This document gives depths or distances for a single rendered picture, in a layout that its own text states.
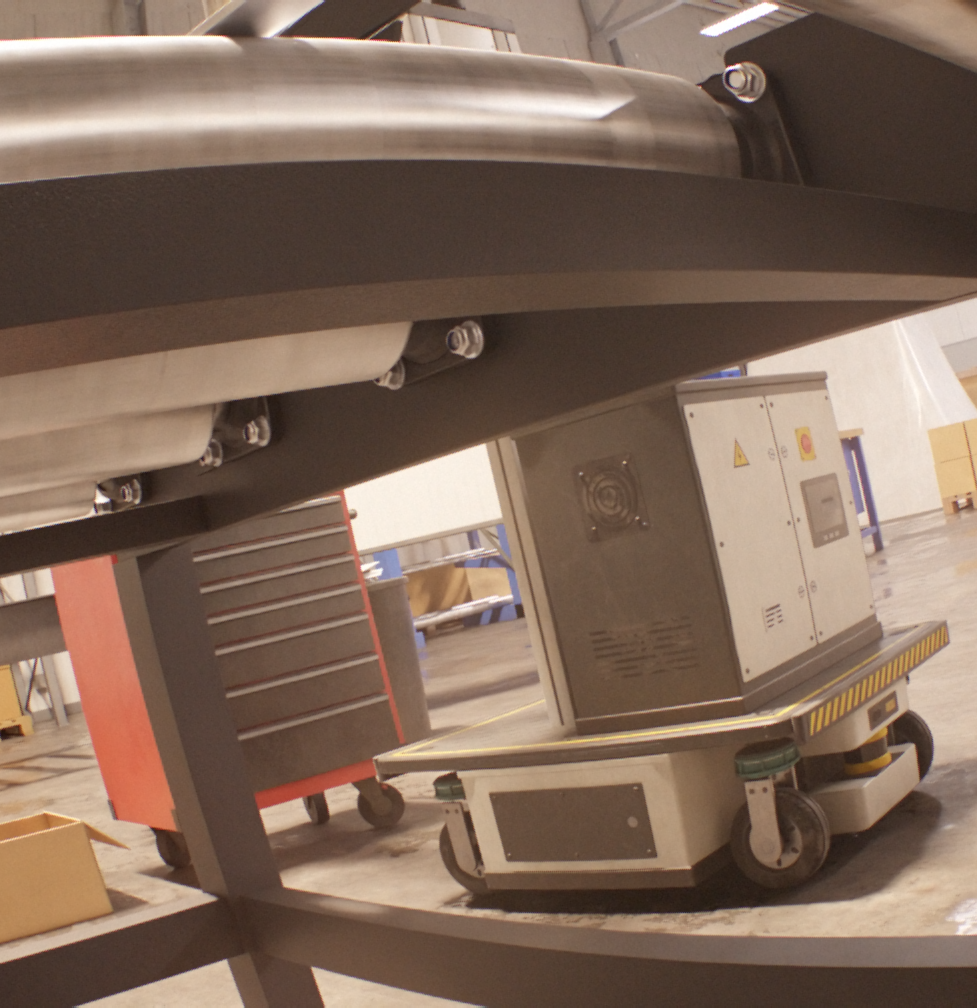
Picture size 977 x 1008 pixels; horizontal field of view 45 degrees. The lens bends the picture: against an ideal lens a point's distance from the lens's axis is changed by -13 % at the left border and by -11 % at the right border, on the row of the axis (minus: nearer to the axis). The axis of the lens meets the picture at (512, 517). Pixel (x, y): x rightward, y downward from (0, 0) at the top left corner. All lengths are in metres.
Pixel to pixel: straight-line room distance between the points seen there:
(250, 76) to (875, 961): 0.65
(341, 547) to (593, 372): 2.48
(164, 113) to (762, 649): 1.73
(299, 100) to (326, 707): 2.83
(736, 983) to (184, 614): 0.80
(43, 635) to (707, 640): 4.51
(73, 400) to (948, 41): 0.56
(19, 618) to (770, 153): 5.56
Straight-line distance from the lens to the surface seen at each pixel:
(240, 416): 1.18
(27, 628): 6.12
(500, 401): 0.94
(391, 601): 4.69
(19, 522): 1.39
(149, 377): 0.80
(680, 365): 0.83
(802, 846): 2.07
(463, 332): 0.92
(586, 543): 2.13
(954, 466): 10.90
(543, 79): 0.61
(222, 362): 0.82
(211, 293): 0.32
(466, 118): 0.56
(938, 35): 0.42
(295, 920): 1.38
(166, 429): 1.12
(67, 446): 1.08
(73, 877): 3.00
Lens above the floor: 0.67
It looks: 1 degrees up
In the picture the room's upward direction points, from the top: 13 degrees counter-clockwise
